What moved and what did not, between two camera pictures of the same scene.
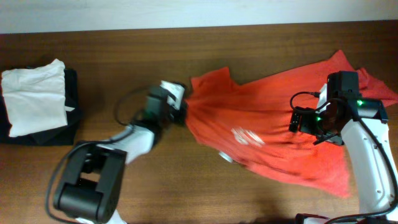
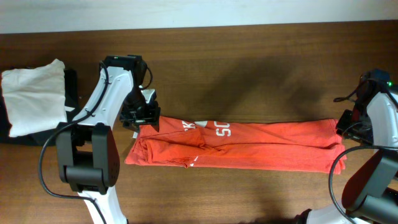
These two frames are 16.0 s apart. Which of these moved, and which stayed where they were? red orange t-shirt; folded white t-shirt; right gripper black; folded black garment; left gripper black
Moved: right gripper black; left gripper black; red orange t-shirt
Stayed: folded black garment; folded white t-shirt
